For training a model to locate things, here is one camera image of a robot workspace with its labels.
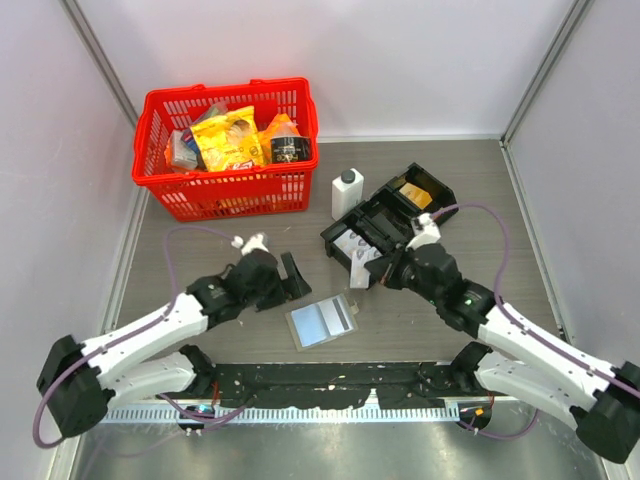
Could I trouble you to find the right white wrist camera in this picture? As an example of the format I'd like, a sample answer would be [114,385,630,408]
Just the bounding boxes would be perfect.
[406,213,441,250]

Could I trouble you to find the orange snack bag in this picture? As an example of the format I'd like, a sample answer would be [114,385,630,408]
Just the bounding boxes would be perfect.
[258,113,300,164]

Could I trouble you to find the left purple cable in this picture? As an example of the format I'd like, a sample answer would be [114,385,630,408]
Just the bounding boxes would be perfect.
[32,225,249,448]

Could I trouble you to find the grey green snack packet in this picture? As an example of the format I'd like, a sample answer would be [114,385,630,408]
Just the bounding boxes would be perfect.
[164,130,199,173]

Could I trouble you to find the white bottle grey cap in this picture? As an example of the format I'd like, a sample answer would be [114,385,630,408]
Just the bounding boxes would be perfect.
[331,168,364,220]

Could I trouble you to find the white slotted cable duct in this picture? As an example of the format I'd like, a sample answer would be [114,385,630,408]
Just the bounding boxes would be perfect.
[101,403,460,425]

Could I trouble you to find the black labelled jar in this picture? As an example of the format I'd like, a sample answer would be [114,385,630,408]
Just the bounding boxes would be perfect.
[270,136,312,164]

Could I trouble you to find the white card magnetic stripe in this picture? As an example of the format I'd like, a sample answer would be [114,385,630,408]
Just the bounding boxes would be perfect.
[318,295,356,337]

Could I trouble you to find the black compartment organizer tray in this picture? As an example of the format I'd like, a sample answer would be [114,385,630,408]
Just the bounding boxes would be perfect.
[321,163,457,267]

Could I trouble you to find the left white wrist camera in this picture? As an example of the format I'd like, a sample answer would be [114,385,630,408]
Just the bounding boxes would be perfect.
[231,232,269,256]

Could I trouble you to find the white card boxes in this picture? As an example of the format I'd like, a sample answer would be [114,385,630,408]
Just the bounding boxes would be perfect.
[331,229,381,269]

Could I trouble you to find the purple cable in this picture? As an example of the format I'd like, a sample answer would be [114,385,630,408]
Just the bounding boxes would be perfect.
[427,201,640,441]
[32,225,249,448]

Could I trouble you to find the grey leather card holder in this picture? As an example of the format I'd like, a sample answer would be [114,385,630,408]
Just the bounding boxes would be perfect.
[285,294,359,351]

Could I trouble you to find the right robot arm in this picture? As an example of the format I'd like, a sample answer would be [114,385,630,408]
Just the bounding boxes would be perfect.
[365,244,639,464]

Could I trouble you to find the yellow chips bag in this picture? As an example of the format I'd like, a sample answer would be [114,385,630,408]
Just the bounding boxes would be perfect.
[190,106,267,172]

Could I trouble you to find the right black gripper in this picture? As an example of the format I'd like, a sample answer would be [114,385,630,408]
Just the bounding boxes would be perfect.
[365,238,442,305]

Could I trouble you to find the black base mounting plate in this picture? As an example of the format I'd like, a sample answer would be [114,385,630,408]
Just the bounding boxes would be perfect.
[154,360,511,409]

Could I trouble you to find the white patterned credit card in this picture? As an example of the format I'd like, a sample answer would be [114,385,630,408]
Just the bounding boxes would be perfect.
[350,249,371,289]

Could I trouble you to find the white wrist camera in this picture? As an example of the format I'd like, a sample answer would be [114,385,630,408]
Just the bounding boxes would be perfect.
[406,213,441,250]
[231,232,269,256]

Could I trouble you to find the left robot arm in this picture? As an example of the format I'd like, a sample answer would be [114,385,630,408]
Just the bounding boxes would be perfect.
[36,249,312,439]

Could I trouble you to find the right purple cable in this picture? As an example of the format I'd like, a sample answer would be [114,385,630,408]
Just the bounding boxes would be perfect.
[427,201,640,441]

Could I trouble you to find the red plastic shopping basket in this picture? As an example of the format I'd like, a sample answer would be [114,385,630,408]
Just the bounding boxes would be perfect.
[132,77,319,222]

